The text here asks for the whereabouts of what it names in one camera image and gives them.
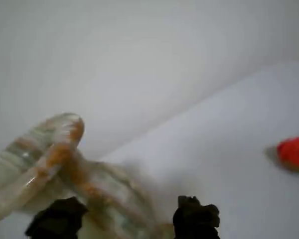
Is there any red artificial rose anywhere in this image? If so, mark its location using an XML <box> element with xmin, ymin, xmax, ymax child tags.
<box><xmin>264</xmin><ymin>136</ymin><xmax>299</xmax><ymax>181</ymax></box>

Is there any striped onyx stone vase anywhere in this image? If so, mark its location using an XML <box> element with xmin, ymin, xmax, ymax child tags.
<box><xmin>0</xmin><ymin>112</ymin><xmax>175</xmax><ymax>239</ymax></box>

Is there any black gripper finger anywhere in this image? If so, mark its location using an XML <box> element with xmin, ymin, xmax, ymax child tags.
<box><xmin>24</xmin><ymin>196</ymin><xmax>89</xmax><ymax>239</ymax></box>
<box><xmin>172</xmin><ymin>196</ymin><xmax>220</xmax><ymax>239</ymax></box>

